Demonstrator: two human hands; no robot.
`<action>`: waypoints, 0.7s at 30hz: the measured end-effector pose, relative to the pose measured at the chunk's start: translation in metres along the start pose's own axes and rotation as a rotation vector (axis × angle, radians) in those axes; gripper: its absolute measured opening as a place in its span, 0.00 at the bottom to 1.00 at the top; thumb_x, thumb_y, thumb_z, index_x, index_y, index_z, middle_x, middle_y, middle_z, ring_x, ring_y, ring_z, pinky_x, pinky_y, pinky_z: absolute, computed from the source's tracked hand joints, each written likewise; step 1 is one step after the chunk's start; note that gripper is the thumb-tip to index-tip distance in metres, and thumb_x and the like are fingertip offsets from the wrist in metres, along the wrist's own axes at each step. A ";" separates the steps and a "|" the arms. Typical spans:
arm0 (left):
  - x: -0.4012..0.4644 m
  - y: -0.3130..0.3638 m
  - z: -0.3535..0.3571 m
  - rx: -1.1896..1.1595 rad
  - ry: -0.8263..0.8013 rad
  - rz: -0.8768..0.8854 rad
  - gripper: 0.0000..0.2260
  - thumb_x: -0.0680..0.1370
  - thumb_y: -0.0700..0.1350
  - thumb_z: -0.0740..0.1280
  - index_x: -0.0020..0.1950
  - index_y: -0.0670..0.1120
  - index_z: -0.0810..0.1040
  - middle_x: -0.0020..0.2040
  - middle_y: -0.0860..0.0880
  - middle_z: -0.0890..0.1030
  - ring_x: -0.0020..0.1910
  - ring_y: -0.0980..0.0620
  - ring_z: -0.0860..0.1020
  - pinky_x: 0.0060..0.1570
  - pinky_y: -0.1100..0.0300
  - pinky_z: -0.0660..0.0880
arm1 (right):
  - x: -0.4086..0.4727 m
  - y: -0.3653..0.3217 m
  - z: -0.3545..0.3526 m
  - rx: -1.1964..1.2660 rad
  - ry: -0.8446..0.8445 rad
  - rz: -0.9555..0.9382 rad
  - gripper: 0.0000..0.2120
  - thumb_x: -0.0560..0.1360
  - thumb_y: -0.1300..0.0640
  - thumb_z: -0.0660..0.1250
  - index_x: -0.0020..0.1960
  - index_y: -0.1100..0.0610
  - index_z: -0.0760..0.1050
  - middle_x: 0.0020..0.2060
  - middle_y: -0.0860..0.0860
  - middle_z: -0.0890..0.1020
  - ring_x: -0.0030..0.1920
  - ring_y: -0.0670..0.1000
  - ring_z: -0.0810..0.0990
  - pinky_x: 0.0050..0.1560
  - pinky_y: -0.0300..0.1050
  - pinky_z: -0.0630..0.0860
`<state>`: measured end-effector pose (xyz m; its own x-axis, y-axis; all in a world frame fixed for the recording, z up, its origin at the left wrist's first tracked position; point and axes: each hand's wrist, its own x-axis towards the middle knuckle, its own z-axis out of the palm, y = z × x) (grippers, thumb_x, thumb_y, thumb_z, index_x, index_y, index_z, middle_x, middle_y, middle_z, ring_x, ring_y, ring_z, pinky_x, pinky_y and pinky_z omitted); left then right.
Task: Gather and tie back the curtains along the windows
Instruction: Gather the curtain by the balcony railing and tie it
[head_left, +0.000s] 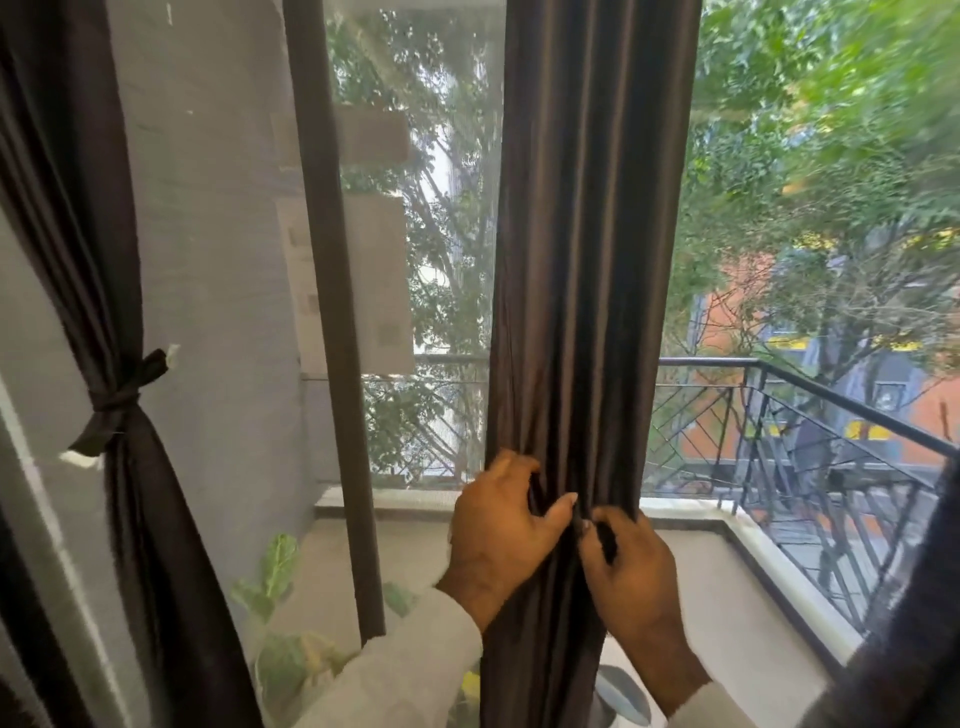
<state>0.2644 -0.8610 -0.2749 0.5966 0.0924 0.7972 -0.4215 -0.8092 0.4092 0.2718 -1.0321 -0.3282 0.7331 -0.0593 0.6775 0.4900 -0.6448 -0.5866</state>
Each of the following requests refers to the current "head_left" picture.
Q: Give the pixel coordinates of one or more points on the person's left forearm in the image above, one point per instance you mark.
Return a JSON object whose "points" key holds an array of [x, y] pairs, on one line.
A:
{"points": [[401, 667]]}

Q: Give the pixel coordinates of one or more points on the person's right hand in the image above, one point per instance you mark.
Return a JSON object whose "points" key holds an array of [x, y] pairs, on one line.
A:
{"points": [[630, 574]]}

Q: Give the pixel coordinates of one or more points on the person's left thumb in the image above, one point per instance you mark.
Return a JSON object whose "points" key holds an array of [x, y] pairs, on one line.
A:
{"points": [[559, 517]]}

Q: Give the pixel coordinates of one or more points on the grey round object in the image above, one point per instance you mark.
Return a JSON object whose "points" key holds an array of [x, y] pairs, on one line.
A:
{"points": [[622, 694]]}

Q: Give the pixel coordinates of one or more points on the green potted plant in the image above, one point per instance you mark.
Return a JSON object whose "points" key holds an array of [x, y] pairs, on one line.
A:
{"points": [[289, 637]]}

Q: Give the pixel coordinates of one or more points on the green trees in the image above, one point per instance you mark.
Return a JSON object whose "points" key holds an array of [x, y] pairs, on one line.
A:
{"points": [[810, 150]]}

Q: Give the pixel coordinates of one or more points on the dark curtain tieback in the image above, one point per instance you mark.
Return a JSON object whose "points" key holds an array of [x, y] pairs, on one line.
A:
{"points": [[116, 409]]}

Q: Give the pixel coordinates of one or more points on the dark window frame post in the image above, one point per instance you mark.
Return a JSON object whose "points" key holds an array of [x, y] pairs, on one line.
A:
{"points": [[330, 300]]}

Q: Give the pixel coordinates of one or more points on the black metal balcony railing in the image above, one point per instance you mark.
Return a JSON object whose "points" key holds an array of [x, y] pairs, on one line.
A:
{"points": [[810, 465]]}

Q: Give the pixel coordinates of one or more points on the dark brown tied curtain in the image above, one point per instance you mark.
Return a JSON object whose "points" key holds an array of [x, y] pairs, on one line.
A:
{"points": [[97, 337]]}

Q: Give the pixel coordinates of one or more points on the person's right thumb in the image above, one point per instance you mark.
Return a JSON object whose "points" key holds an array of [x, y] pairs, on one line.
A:
{"points": [[591, 551]]}

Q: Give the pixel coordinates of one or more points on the person's left hand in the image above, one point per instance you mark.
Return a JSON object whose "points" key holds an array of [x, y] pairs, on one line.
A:
{"points": [[491, 536]]}

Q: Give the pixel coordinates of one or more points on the dark brown curtain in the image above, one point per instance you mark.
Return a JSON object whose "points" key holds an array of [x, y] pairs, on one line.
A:
{"points": [[97, 337], [581, 262]]}

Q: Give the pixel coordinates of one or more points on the person's right forearm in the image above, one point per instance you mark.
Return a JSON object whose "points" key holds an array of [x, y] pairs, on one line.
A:
{"points": [[694, 686]]}

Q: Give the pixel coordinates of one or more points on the orange building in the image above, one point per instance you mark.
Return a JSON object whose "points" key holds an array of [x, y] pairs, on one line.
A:
{"points": [[825, 352]]}

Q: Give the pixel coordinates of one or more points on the dark curtain edge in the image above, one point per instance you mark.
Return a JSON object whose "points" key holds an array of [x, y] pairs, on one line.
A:
{"points": [[900, 645]]}

